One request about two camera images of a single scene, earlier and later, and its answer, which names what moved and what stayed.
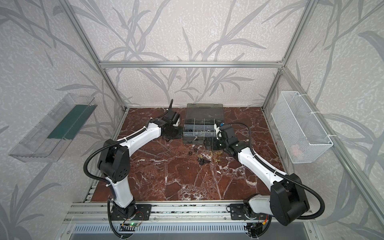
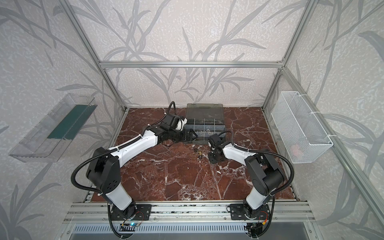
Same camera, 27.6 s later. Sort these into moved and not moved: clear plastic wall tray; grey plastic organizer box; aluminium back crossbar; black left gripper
Moved: black left gripper
Not moved: aluminium back crossbar; grey plastic organizer box; clear plastic wall tray
